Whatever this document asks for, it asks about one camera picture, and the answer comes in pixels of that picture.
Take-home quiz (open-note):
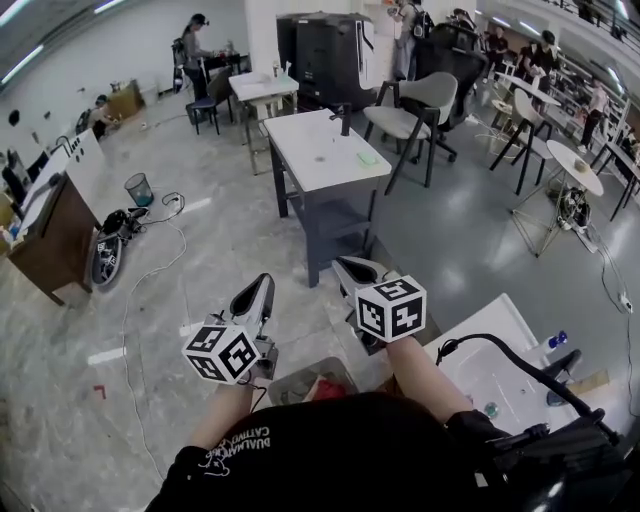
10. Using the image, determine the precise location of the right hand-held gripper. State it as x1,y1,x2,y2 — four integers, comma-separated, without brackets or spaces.
331,255,428,357

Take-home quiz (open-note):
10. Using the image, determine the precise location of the beige chair with black legs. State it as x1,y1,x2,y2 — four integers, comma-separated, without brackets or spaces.
488,87,556,196

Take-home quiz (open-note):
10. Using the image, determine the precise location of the person's right forearm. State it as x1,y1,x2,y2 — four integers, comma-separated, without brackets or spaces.
384,334,469,426

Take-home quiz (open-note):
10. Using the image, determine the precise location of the white sink stand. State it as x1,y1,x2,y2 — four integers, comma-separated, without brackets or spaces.
228,69,301,177

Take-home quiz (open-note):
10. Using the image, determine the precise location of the clear plastic container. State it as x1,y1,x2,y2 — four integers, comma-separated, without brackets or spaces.
267,355,359,407

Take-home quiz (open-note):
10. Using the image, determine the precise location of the black faucet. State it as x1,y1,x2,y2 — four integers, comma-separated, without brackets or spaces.
539,348,584,379
328,102,354,137

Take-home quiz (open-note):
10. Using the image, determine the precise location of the white bottle with blue cap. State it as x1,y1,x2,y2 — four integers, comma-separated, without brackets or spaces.
534,329,569,354

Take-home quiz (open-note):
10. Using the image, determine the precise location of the thick black hose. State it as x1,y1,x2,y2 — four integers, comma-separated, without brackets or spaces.
434,332,621,441

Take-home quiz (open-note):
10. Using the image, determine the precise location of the brown vanity with white top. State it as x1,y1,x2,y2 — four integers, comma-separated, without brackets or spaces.
0,128,107,308

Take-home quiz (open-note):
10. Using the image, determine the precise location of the person's left forearm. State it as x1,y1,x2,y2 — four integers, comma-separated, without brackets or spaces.
189,382,254,451

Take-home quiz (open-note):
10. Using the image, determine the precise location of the grey vanity with white top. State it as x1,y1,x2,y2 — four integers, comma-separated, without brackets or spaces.
262,107,394,290

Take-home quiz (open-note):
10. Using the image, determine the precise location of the dark red cloth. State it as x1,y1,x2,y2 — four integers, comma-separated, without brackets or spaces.
310,378,352,401

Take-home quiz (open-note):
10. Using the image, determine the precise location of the wire mesh waste bin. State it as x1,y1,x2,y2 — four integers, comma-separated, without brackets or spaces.
123,172,155,208

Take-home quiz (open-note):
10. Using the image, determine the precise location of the black office chair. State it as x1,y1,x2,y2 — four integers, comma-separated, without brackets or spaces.
414,24,489,164

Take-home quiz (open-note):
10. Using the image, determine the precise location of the tall black machine cabinet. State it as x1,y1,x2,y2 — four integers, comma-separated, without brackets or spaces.
276,12,387,112

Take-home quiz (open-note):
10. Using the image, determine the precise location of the person's black printed shirt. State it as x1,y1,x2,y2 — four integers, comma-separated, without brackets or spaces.
144,392,501,512

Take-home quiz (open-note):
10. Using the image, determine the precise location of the dark chair with blue seat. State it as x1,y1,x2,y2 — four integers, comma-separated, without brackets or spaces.
185,67,235,136

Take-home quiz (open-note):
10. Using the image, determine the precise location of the black and white gear pile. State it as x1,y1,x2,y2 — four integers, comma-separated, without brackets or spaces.
552,186,594,231

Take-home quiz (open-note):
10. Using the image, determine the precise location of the grey chair with black legs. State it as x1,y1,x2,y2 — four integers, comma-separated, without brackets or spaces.
362,71,460,195

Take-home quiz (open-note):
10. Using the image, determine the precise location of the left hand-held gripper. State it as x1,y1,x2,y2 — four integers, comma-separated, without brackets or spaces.
181,272,280,386

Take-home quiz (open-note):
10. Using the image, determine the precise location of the grey backpack rig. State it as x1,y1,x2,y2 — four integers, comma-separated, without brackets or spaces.
90,208,151,288

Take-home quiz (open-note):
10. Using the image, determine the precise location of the black backpack unit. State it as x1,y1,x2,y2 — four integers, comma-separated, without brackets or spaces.
469,414,640,512

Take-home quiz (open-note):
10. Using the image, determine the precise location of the round white table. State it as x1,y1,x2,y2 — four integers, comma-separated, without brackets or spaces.
509,138,606,259

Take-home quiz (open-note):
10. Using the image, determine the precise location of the white sink basin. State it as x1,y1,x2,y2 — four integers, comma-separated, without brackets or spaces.
423,292,594,437

